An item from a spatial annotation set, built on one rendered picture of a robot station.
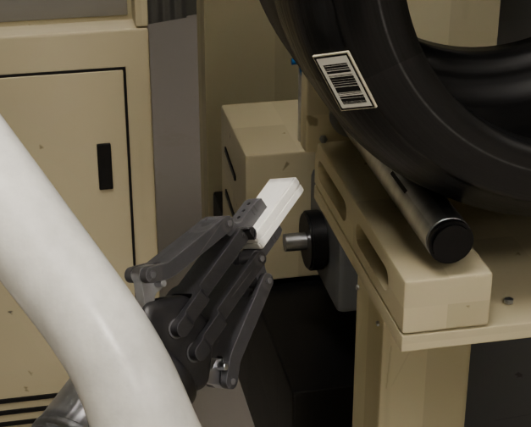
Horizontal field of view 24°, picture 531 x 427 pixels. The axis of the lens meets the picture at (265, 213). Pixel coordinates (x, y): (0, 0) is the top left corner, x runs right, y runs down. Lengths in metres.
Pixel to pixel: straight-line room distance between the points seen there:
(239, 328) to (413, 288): 0.27
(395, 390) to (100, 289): 1.06
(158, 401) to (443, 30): 0.90
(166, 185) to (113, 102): 1.64
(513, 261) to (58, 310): 0.76
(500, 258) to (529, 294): 0.08
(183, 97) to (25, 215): 3.39
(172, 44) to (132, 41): 2.82
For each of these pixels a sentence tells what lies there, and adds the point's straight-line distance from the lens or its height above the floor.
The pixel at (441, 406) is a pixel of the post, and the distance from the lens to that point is 1.74.
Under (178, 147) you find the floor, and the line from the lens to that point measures 3.68.
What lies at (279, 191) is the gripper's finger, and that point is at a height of 1.01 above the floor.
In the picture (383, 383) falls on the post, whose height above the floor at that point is 0.49.
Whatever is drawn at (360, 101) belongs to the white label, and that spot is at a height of 1.05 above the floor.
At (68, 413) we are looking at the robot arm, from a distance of 0.85.
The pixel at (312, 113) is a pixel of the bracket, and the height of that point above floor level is 0.90.
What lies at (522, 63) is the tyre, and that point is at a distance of 1.44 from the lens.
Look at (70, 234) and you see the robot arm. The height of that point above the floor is 1.12.
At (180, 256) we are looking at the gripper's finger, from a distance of 0.91.
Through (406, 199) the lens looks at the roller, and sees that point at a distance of 1.22.
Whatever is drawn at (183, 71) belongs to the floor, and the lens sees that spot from 4.31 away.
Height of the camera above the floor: 1.43
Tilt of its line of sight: 26 degrees down
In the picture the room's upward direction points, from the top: straight up
